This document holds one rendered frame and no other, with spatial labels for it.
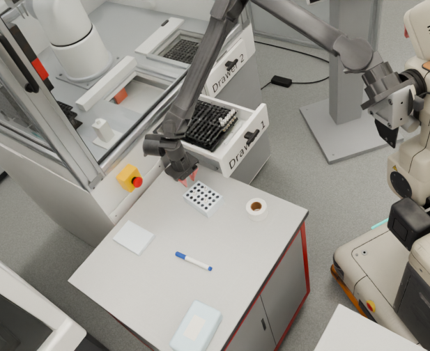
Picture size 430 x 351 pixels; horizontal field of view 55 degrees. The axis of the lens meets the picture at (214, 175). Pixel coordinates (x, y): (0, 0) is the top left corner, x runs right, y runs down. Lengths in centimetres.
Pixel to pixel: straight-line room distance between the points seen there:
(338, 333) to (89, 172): 89
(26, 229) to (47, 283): 46
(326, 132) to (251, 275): 149
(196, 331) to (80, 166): 61
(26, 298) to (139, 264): 43
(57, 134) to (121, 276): 51
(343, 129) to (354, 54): 155
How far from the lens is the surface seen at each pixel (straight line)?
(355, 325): 125
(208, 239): 140
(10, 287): 110
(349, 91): 252
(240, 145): 145
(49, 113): 125
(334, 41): 115
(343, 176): 246
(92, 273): 150
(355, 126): 266
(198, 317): 125
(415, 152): 141
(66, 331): 128
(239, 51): 186
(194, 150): 148
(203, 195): 146
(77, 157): 135
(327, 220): 229
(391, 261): 188
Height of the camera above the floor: 194
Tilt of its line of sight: 50 degrees down
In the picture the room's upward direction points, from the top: 19 degrees counter-clockwise
